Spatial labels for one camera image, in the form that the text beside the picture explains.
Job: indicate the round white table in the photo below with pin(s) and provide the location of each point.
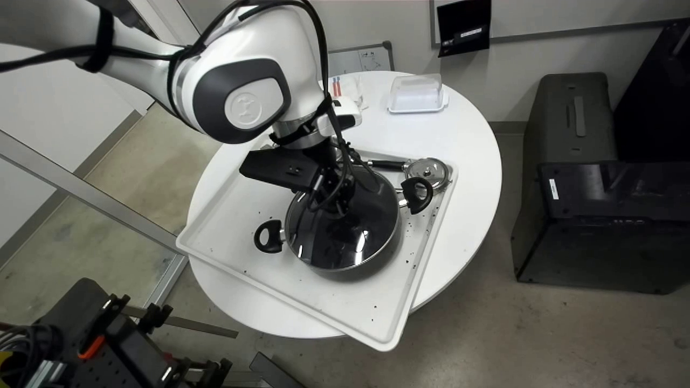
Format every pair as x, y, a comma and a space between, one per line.
458, 135

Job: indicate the white plastic tray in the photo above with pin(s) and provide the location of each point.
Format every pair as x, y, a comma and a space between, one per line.
369, 303

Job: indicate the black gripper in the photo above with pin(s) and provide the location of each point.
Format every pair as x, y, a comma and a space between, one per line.
314, 161

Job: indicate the glass pot lid black knob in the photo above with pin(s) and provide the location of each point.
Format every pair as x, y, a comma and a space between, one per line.
353, 237

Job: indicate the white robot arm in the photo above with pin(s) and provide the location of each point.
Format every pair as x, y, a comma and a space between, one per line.
257, 70

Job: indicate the black cooking pot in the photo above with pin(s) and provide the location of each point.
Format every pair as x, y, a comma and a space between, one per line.
412, 195

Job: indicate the black camera stand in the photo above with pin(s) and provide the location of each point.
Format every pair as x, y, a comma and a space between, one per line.
96, 340

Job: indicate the black cabinet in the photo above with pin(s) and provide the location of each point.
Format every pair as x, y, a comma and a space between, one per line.
606, 183

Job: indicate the steel ladle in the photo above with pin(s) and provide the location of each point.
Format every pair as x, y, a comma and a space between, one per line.
433, 171

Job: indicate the clear plastic container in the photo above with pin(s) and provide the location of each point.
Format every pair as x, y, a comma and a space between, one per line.
417, 95

